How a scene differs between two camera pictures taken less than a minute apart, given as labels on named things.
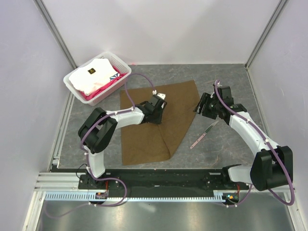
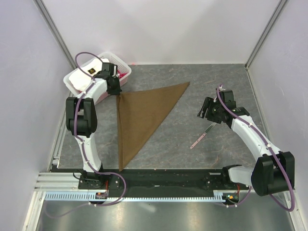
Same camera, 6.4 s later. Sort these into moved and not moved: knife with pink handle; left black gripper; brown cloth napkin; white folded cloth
Moved: brown cloth napkin; left black gripper
Not moved: white folded cloth; knife with pink handle
